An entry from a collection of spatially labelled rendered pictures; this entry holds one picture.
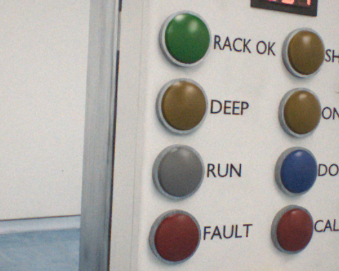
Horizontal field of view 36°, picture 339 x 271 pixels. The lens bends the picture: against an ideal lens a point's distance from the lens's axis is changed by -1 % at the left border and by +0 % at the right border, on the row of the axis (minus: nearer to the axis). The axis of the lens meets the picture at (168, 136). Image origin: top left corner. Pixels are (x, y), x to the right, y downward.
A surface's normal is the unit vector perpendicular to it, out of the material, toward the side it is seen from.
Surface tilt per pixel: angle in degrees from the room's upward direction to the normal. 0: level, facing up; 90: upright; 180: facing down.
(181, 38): 90
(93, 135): 90
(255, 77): 90
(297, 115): 91
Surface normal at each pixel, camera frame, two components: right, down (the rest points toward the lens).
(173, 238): 0.37, 0.06
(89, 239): -0.90, -0.03
